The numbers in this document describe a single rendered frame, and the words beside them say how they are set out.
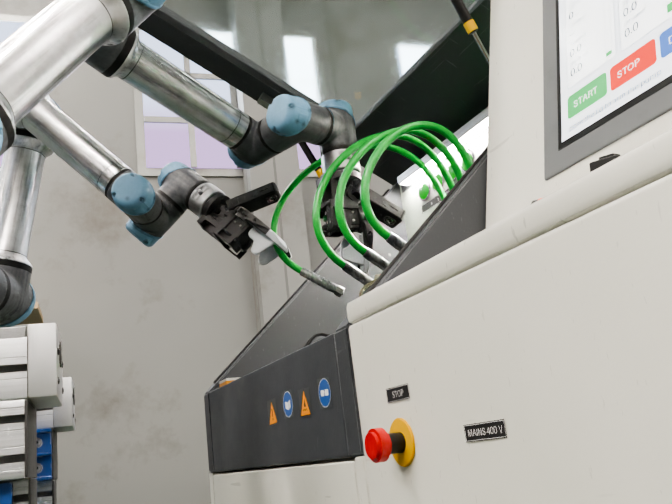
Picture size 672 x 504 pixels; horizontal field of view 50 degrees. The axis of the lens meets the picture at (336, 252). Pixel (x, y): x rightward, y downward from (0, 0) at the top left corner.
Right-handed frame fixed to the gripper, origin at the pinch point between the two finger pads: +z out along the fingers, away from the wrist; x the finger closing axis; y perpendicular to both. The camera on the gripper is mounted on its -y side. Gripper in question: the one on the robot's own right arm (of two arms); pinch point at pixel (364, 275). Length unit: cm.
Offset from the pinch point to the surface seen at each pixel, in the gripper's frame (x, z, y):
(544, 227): 73, 16, 23
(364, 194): 24.6, -6.2, 12.0
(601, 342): 76, 26, 23
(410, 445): 47, 32, 23
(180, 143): -267, -155, -37
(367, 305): 41.3, 15.2, 23.2
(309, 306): -30.9, -1.2, -1.8
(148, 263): -272, -82, -16
